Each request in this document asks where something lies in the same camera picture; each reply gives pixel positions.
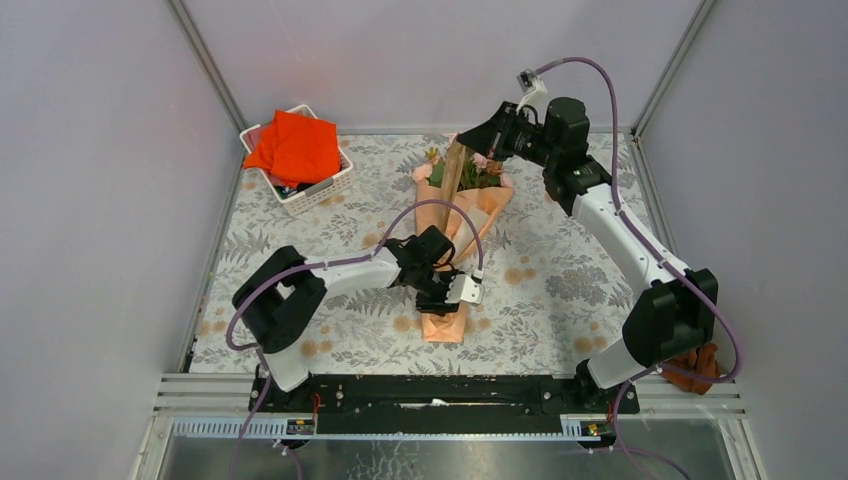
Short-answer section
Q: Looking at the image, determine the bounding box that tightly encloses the brown cloth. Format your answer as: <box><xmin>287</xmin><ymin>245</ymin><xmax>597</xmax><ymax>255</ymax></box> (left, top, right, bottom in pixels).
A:
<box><xmin>661</xmin><ymin>343</ymin><xmax>721</xmax><ymax>396</ymax></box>

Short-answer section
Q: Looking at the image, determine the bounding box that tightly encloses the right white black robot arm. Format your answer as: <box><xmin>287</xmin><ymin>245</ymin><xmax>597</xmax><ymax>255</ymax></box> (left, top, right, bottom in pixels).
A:
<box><xmin>456</xmin><ymin>97</ymin><xmax>718</xmax><ymax>412</ymax></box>

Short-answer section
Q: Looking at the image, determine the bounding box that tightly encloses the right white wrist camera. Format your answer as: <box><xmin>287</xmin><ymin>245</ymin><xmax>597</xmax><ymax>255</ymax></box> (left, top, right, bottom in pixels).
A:
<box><xmin>517</xmin><ymin>69</ymin><xmax>548</xmax><ymax>110</ymax></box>

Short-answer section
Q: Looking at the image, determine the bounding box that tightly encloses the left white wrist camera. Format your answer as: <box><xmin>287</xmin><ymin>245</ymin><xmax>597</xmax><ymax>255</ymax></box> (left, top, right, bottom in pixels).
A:
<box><xmin>445</xmin><ymin>270</ymin><xmax>484</xmax><ymax>305</ymax></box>

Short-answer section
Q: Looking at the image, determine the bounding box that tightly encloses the pink fake flower bouquet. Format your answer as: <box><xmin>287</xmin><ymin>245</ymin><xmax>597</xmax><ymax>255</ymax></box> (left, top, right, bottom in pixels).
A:
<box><xmin>412</xmin><ymin>147</ymin><xmax>513</xmax><ymax>191</ymax></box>

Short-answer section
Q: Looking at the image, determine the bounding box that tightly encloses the tan ribbon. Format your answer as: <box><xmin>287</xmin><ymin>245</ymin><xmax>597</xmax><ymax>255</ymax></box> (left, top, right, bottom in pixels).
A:
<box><xmin>435</xmin><ymin>137</ymin><xmax>468</xmax><ymax>239</ymax></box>

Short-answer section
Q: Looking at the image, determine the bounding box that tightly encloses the floral patterned table mat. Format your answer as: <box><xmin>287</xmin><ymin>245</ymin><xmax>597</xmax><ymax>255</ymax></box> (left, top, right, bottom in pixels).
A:
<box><xmin>189</xmin><ymin>134</ymin><xmax>633</xmax><ymax>375</ymax></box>

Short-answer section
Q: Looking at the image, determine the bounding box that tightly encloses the orange cloth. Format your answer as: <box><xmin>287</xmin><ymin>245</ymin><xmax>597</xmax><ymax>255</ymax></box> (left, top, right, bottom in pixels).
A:
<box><xmin>243</xmin><ymin>110</ymin><xmax>341</xmax><ymax>188</ymax></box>

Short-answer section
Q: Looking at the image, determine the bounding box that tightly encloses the beige kraft wrapping paper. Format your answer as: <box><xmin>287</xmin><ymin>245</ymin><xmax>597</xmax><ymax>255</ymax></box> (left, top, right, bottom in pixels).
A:
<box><xmin>411</xmin><ymin>132</ymin><xmax>517</xmax><ymax>344</ymax></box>

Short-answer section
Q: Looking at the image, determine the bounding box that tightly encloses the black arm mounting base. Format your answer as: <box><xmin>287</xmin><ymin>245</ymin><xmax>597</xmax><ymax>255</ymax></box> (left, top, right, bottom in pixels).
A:
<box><xmin>248</xmin><ymin>374</ymin><xmax>640</xmax><ymax>435</ymax></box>

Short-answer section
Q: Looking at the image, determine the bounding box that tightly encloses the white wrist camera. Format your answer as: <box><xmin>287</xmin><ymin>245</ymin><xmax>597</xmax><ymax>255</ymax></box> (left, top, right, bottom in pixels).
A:
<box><xmin>445</xmin><ymin>270</ymin><xmax>484</xmax><ymax>305</ymax></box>
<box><xmin>517</xmin><ymin>69</ymin><xmax>548</xmax><ymax>110</ymax></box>

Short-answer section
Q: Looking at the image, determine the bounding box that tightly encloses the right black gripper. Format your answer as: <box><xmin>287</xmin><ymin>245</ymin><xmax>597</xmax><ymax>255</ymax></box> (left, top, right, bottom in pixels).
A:
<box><xmin>457</xmin><ymin>101</ymin><xmax>558</xmax><ymax>169</ymax></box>

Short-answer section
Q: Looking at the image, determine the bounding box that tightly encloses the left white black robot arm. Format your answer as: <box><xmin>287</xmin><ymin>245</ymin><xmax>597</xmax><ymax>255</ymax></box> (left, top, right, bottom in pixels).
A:
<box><xmin>232</xmin><ymin>227</ymin><xmax>481</xmax><ymax>411</ymax></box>

